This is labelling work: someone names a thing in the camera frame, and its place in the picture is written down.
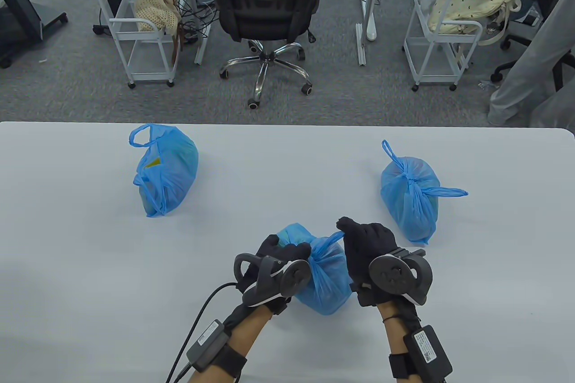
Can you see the person's right hand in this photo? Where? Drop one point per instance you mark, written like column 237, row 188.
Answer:
column 368, row 244

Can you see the person's left hand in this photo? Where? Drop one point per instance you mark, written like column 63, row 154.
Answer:
column 278, row 248

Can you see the blue plastic bag yellow contents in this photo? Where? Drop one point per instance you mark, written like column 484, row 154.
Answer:
column 173, row 163

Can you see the person's left forearm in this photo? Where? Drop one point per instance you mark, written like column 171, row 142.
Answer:
column 245, row 336

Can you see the person's right forearm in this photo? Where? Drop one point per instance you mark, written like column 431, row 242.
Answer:
column 395, row 340

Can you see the cream patterned bag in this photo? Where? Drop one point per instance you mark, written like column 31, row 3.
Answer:
column 471, row 6

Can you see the beige knit bag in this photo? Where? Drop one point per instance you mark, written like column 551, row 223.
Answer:
column 155, row 10

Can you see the grey left hand controller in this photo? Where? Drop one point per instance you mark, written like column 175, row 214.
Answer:
column 296, row 277

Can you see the grey hand controller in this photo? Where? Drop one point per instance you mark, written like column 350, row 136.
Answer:
column 296, row 277
column 395, row 277

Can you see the grey right hand controller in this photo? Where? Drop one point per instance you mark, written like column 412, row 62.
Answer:
column 395, row 277

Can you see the thin black wrist band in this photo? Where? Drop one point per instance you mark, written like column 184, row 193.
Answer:
column 391, row 318

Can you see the white rolling cart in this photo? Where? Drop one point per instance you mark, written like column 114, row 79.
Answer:
column 150, row 74
column 433, row 77

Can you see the black mesh office chair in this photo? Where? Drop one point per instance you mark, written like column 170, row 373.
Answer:
column 265, row 10

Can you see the black rolling stand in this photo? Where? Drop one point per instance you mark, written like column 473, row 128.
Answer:
column 49, row 17

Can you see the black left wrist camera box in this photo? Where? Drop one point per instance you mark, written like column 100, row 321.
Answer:
column 206, row 345

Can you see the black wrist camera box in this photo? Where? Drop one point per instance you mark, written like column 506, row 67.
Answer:
column 429, row 351
column 206, row 345

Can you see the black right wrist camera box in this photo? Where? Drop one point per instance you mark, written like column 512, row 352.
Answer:
column 429, row 351

